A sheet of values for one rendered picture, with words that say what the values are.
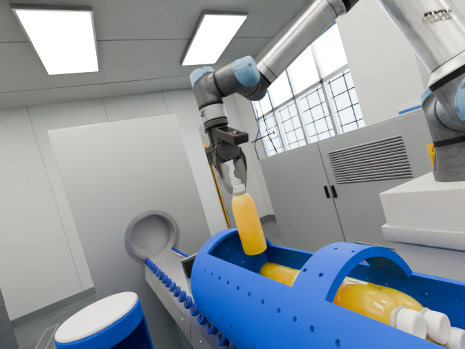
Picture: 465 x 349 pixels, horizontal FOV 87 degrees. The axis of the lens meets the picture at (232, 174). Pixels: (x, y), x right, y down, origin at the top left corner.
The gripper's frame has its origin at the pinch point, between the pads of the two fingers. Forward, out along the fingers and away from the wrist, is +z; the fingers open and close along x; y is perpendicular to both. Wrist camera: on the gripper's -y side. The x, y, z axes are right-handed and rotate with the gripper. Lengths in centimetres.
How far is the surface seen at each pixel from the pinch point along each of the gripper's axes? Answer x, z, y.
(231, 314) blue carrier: 18.2, 22.6, -14.6
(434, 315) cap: -0.2, 22.2, -42.3
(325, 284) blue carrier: 11.3, 13.8, -35.3
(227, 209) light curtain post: -26, 15, 63
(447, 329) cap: -1.1, 24.6, -42.9
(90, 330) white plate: 47, 32, 37
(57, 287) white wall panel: 118, 100, 450
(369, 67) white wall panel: -251, -71, 85
